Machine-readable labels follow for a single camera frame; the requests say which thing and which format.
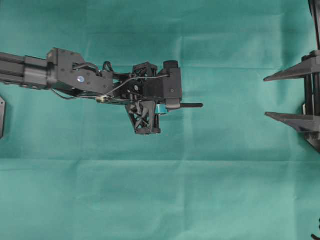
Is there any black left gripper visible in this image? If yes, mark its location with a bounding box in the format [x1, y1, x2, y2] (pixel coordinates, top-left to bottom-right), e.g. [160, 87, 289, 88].
[96, 60, 181, 135]

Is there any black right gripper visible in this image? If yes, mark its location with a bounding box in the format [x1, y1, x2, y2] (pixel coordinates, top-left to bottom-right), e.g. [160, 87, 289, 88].
[263, 50, 320, 150]

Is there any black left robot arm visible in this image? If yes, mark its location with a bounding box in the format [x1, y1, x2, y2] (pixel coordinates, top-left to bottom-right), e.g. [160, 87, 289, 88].
[0, 48, 183, 135]

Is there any green tape on finger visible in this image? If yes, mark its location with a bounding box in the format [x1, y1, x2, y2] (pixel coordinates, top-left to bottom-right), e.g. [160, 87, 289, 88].
[155, 104, 168, 115]

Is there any green table cloth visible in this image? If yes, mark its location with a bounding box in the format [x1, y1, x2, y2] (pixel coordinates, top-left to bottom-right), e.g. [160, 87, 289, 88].
[0, 0, 320, 240]

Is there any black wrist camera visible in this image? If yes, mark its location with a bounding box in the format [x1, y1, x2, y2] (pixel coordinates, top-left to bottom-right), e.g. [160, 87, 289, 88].
[143, 68, 182, 100]

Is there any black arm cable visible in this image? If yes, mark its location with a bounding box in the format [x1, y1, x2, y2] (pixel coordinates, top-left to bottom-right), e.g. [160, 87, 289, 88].
[53, 71, 173, 101]

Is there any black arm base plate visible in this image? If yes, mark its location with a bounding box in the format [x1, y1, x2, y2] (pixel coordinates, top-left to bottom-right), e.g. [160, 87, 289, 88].
[0, 96, 6, 139]

